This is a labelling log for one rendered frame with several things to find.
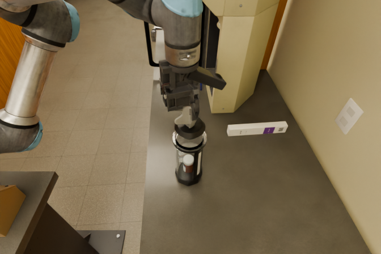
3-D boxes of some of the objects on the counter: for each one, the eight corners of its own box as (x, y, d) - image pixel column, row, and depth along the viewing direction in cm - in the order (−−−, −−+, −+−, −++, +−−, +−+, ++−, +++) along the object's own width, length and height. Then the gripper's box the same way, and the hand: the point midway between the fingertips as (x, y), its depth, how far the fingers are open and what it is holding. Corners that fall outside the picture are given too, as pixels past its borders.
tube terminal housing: (244, 74, 133) (286, -104, 79) (261, 111, 110) (334, -105, 56) (203, 75, 131) (217, -106, 77) (211, 113, 108) (238, -107, 54)
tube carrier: (207, 180, 81) (212, 144, 66) (180, 189, 78) (178, 155, 63) (196, 156, 88) (199, 120, 73) (170, 164, 86) (168, 128, 71)
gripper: (155, 51, 51) (161, 115, 66) (166, 77, 44) (172, 143, 59) (189, 46, 53) (189, 109, 68) (207, 70, 46) (202, 135, 61)
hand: (190, 119), depth 63 cm, fingers closed on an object, 3 cm apart
